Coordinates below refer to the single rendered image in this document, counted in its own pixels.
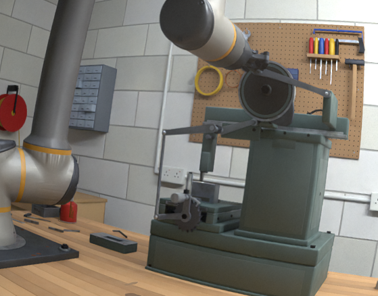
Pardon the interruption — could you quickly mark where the green shaper table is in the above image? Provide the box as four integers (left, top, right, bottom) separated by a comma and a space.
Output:
158, 196, 243, 226

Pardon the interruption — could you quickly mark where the grey drawer cabinet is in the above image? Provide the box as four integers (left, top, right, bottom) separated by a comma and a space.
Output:
68, 64, 118, 134

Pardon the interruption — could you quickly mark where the blue screwdriver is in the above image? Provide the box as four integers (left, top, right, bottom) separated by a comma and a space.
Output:
318, 37, 325, 80

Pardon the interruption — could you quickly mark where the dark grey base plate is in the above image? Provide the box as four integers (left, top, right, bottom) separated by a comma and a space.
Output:
0, 223, 80, 271

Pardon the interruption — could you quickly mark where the orange wire ring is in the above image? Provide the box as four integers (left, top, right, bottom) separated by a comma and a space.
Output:
225, 70, 243, 89

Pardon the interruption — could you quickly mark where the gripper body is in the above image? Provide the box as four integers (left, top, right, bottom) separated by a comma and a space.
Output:
220, 25, 260, 70

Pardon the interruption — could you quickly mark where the blue hacksaw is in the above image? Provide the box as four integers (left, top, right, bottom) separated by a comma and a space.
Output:
312, 28, 366, 54

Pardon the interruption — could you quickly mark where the grey feed link bar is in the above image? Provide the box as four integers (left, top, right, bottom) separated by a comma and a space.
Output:
162, 118, 258, 137

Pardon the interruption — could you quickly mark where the white double wall socket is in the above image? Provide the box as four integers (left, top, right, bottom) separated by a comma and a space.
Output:
160, 165, 185, 187

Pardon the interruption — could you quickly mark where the grey clamp lever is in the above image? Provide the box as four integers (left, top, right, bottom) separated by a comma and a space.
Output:
185, 171, 194, 199

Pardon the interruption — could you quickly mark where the brown pegboard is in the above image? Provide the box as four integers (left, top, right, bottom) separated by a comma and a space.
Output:
189, 22, 366, 161

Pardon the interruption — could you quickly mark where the white feed knob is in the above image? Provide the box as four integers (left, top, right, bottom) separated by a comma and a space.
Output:
170, 191, 190, 204

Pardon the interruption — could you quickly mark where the dark grey box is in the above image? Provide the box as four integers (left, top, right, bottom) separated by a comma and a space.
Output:
30, 203, 61, 218

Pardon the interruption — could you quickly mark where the red cable reel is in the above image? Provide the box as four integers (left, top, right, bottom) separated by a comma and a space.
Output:
0, 84, 28, 149

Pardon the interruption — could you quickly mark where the grey crank flywheel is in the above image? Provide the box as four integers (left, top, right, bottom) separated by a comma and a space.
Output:
238, 61, 298, 127

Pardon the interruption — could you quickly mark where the dark ratchet wheel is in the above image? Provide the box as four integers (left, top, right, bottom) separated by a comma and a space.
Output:
177, 197, 203, 232

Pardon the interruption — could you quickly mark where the wooden screwdriver rack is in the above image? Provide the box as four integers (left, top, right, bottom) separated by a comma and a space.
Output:
306, 52, 341, 59

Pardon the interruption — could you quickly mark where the white level conduit pipe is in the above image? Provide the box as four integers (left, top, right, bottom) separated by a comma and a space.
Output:
183, 174, 372, 203

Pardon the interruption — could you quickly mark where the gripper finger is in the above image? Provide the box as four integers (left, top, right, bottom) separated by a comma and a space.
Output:
257, 51, 272, 70
244, 61, 264, 76

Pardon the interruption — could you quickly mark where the red screwdriver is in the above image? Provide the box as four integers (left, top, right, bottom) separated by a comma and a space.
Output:
324, 37, 330, 76
308, 36, 315, 75

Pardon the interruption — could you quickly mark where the red tin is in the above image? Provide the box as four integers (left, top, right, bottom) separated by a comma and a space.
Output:
59, 199, 78, 224

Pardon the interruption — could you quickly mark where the dark grey cradle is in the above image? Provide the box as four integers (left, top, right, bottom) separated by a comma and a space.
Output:
89, 232, 139, 255

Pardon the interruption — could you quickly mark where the white upright conduit pipe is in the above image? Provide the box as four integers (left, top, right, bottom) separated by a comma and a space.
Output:
153, 42, 174, 175

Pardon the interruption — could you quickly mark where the green tool head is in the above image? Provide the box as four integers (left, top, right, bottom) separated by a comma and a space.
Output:
199, 134, 218, 182

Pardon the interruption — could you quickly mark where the grey connecting rod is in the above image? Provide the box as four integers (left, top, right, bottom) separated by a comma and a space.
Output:
253, 68, 332, 98

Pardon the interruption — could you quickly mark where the green shaper body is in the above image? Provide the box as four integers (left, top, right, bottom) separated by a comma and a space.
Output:
145, 106, 350, 296

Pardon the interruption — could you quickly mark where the thin grey feed rod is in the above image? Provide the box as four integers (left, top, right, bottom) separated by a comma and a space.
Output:
153, 130, 168, 221

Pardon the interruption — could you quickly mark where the wooden handled hammer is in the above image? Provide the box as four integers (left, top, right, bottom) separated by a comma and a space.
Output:
344, 58, 366, 121

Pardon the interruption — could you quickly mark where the grey steel bar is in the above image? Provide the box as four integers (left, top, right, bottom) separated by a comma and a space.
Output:
191, 180, 220, 205

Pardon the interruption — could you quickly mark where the yellow cable coil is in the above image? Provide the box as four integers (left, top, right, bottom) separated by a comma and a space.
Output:
194, 65, 225, 97

